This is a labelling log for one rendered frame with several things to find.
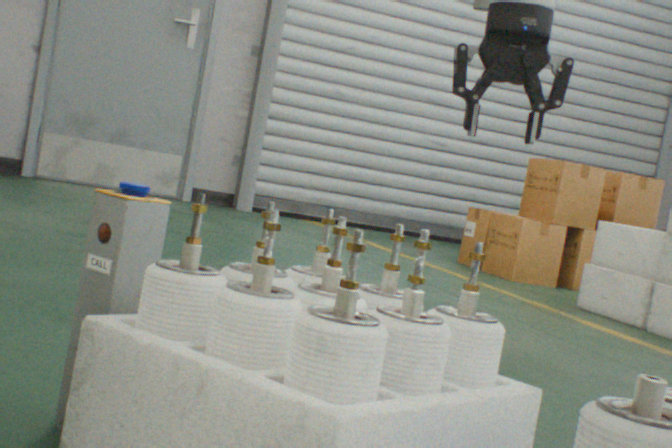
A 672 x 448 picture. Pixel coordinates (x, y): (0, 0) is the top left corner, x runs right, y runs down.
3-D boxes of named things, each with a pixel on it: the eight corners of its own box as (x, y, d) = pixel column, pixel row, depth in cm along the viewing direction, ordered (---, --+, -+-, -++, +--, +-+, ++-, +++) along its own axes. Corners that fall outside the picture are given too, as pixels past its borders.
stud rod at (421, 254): (412, 296, 107) (424, 229, 106) (419, 298, 106) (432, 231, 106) (407, 295, 106) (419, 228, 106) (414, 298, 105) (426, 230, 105)
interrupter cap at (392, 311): (457, 329, 105) (458, 323, 105) (404, 325, 101) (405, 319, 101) (413, 313, 111) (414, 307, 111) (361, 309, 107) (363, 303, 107)
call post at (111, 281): (84, 443, 123) (127, 199, 121) (51, 426, 127) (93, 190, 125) (129, 436, 128) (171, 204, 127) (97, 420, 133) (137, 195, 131)
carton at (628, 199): (652, 240, 481) (665, 180, 479) (611, 233, 473) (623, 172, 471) (616, 232, 509) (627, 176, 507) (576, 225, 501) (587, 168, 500)
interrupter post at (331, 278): (316, 291, 115) (321, 264, 114) (336, 294, 115) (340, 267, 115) (321, 295, 112) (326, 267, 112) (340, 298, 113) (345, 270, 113)
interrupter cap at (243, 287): (253, 286, 110) (254, 280, 110) (307, 301, 106) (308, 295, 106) (211, 287, 104) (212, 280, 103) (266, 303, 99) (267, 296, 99)
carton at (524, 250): (555, 287, 462) (567, 226, 461) (512, 281, 454) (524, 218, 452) (522, 276, 490) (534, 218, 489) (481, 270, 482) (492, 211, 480)
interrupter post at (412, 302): (424, 322, 106) (429, 292, 106) (407, 321, 105) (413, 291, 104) (410, 317, 108) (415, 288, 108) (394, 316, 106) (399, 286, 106)
